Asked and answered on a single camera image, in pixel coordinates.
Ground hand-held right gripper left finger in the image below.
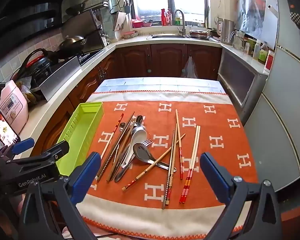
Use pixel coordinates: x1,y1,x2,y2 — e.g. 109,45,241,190
16,151,102,240

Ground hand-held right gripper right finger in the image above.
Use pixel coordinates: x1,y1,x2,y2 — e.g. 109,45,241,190
199,152,284,240

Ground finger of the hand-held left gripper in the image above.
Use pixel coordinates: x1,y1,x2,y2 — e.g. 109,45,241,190
6,140,70,173
0,137,35,160

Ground dark brown wooden chopstick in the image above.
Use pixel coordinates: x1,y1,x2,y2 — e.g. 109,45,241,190
96,111,136,182
98,115,137,180

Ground green plastic utensil tray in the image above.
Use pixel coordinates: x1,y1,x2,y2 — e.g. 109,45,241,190
55,102,105,177

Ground light bamboo chopstick orange patterned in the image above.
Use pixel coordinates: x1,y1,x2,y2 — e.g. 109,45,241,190
183,126,201,204
179,125,199,204

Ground light chopstick red striped end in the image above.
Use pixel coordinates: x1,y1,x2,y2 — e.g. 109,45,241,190
100,113,124,160

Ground brown chopstick silver patterned end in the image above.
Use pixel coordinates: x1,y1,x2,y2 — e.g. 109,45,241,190
166,123,178,205

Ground brown chopstick plain red end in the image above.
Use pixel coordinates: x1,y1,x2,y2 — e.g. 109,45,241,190
175,109,184,180

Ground brown chopstick red patterned end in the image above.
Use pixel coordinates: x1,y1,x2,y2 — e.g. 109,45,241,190
121,133,186,192

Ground dark thin patterned chopstick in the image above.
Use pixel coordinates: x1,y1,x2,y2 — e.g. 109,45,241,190
162,129,175,210

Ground small metal teaspoon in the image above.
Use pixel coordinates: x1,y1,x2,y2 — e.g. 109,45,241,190
114,122,127,157

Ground short metal soup spoon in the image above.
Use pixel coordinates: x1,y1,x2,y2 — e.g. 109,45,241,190
132,142,177,173

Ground white ceramic soup spoon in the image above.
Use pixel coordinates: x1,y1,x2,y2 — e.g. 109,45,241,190
121,126,148,169

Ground black smartphone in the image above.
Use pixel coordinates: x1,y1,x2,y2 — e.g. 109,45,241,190
0,111,22,153

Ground pink rice cooker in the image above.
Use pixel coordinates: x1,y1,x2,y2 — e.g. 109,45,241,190
0,80,29,135

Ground white kitchen countertop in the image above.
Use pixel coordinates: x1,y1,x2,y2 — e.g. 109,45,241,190
12,34,269,159

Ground orange printed blanket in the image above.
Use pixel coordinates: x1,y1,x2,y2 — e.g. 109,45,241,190
76,91,259,239

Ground clear bag of food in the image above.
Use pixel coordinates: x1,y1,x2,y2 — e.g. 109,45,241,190
15,76,43,105

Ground stainless steel splash guard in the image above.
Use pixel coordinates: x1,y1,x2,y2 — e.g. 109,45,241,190
39,56,82,102

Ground black electric cooker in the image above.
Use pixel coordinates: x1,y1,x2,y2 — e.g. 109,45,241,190
11,48,65,90

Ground black gas stove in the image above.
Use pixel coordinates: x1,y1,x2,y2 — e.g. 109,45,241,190
76,49,104,67

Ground silver sterilizer cabinet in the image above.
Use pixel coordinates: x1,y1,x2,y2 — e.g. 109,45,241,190
217,46,269,125

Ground silver refrigerator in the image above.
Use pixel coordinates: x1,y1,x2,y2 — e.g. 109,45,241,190
242,0,300,193

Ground hanging clear plastic bag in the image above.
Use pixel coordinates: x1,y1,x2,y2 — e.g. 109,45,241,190
181,56,199,78

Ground brown wooden kitchen cabinets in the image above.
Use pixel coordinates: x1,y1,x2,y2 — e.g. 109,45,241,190
31,44,223,155

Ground red lidded container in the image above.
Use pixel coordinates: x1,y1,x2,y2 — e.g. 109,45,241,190
264,49,275,71

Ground green jar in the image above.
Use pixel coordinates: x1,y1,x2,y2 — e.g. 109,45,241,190
258,44,269,63

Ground pink egg tray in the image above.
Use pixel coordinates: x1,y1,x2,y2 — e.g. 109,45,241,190
121,31,139,39

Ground black range hood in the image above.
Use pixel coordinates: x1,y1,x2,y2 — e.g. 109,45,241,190
0,0,95,47

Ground glass pitcher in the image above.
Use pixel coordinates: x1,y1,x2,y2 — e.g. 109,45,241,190
230,30,245,50

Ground hanging black wok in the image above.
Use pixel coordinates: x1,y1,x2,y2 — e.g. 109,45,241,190
65,0,93,16

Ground wooden cutting board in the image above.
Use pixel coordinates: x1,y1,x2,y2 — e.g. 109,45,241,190
114,11,128,32

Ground steel pan with dishes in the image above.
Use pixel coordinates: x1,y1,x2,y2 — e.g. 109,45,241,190
189,29,212,39

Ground steel electric kettle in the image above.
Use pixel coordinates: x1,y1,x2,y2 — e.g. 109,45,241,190
216,17,235,46

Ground steel kitchen sink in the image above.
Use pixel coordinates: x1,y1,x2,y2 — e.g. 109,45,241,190
146,33,188,40

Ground red basin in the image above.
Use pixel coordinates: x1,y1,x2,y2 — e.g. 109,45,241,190
131,19,153,28

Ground steel kitchen faucet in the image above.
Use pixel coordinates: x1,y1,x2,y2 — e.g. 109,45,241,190
173,9,187,37

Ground black white checkered cloth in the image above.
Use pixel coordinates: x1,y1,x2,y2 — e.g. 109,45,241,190
290,11,300,33

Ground black wok with handle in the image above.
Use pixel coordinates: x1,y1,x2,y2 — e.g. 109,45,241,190
57,35,88,53

